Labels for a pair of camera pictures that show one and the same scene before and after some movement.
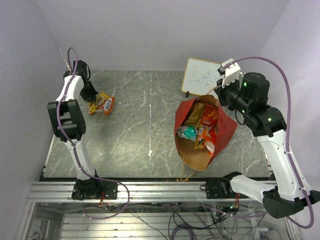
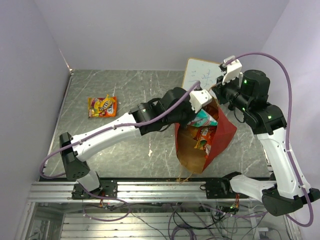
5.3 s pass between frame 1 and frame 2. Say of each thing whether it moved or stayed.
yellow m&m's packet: moved
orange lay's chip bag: moved
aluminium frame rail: stayed
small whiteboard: stayed
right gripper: stayed
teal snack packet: moved
